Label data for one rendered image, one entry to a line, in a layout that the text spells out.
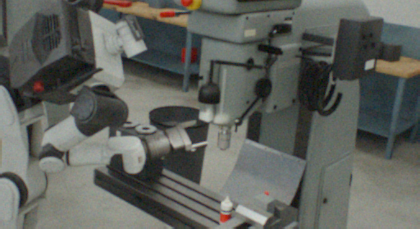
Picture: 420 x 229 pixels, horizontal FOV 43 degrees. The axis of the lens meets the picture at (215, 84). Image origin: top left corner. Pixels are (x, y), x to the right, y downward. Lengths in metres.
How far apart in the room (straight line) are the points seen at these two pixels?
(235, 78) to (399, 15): 4.41
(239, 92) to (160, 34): 6.36
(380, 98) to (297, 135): 4.07
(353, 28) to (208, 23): 0.49
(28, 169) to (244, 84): 0.83
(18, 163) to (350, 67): 1.21
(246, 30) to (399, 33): 4.45
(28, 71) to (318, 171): 1.23
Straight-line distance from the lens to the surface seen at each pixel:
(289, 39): 1.98
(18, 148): 2.02
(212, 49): 1.83
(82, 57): 1.65
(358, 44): 1.87
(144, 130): 2.33
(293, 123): 2.25
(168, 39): 8.03
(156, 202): 2.17
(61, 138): 1.77
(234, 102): 1.83
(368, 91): 6.31
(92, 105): 1.61
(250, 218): 1.91
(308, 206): 2.35
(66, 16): 1.68
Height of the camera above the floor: 1.96
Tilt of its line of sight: 16 degrees down
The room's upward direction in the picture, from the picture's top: 5 degrees clockwise
